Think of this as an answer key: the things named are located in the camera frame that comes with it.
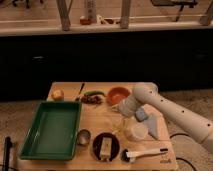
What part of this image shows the light blue cloth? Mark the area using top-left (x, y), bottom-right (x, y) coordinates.
top-left (144, 114), bottom-right (159, 140)

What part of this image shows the black handled knife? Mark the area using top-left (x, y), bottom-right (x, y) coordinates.
top-left (75, 83), bottom-right (85, 101)

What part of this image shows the white handled black brush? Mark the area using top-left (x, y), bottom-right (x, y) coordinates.
top-left (121, 148), bottom-right (168, 162)

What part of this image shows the dark round plate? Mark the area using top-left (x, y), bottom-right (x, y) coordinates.
top-left (92, 132), bottom-right (120, 162)

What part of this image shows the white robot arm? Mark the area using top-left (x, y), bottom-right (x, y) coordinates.
top-left (118, 82), bottom-right (213, 154)

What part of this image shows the small metal cup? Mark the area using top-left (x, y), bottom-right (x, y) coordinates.
top-left (77, 129), bottom-right (91, 146)

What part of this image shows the wooden table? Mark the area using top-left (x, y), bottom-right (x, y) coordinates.
top-left (16, 81), bottom-right (179, 171)

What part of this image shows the white plastic cup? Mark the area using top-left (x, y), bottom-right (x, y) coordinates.
top-left (124, 118), bottom-right (148, 142)

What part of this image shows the green chili pepper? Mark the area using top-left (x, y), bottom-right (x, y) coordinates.
top-left (84, 91), bottom-right (105, 97)

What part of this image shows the black cable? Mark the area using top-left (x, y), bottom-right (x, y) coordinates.
top-left (169, 132), bottom-right (213, 171)

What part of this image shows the green plastic tray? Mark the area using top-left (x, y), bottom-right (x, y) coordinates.
top-left (20, 101), bottom-right (81, 161)

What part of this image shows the orange bowl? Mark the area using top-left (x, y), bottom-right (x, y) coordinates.
top-left (106, 87), bottom-right (130, 106)

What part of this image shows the yellow round fruit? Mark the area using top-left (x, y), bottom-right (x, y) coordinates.
top-left (51, 89), bottom-right (64, 101)

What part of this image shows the white bottle on shelf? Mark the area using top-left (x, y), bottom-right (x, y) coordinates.
top-left (84, 0), bottom-right (97, 23)

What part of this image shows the black pole left edge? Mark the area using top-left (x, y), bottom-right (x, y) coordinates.
top-left (2, 137), bottom-right (12, 171)

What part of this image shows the blue sponge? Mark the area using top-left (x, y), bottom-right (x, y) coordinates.
top-left (135, 107), bottom-right (148, 122)

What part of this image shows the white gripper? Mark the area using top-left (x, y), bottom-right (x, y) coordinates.
top-left (118, 95), bottom-right (141, 117)

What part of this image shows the brown grape bunch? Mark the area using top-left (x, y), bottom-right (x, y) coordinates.
top-left (81, 95), bottom-right (102, 104)

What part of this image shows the beige block on plate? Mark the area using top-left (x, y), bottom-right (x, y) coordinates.
top-left (100, 137), bottom-right (112, 161)

